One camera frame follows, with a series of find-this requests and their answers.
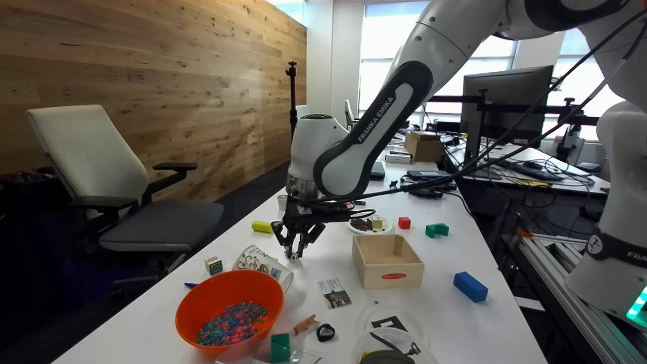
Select orange plastic bowl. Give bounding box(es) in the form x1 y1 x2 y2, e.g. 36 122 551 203
175 268 286 362

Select brown cardboard box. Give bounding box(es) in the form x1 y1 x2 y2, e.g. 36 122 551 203
403 130 445 164

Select patterned white mug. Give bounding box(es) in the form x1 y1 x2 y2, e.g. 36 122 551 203
230 242 297 289

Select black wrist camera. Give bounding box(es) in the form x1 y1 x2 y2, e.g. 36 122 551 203
322 204 379 224

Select black round gadget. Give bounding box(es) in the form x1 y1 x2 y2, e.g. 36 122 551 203
406 179 445 200

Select small green block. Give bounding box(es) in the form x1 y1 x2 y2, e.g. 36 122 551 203
269 331 293 364

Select cluttered white side desk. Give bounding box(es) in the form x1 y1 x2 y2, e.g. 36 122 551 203
447 137 612 199

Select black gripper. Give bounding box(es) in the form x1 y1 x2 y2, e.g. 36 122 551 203
269 195 327 259

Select dark beans on plate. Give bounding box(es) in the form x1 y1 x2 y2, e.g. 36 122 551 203
351 216 384 232

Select small wooden toy piece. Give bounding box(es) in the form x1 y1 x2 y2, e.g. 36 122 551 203
292 313 320 338

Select small photo card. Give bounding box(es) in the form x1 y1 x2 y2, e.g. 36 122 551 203
317 276 354 309

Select black and white tag card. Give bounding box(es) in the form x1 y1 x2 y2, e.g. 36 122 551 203
370 313 410 334

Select green arch block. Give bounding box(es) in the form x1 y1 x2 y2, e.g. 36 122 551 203
425 220 452 238

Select white round plate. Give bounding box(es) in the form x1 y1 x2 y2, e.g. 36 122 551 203
345 213 395 236

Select tall black tripod pole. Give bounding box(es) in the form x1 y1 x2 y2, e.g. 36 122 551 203
284 58 302 137

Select blue rectangular block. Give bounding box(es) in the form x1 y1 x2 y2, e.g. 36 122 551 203
452 268 489 303

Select white grey office chair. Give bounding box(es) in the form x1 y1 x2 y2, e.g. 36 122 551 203
24 101 227 272

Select dark flat box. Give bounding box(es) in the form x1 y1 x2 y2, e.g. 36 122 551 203
404 168 455 181

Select open wooden box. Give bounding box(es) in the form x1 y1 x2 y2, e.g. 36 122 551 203
351 232 427 292

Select clear plastic cup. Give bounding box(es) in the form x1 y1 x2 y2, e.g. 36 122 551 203
354 303 433 364

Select colourful beads pile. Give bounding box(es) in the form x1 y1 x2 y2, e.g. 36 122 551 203
197 299 269 347

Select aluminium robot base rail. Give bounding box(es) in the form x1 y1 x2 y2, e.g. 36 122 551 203
515 230 647 364

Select black keyboard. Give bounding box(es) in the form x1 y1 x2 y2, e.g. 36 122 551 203
500 158 571 181

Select black computer monitor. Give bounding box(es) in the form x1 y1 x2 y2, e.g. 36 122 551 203
462 64 557 147

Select black heart shaped object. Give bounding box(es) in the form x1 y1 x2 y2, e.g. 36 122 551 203
316 322 337 344

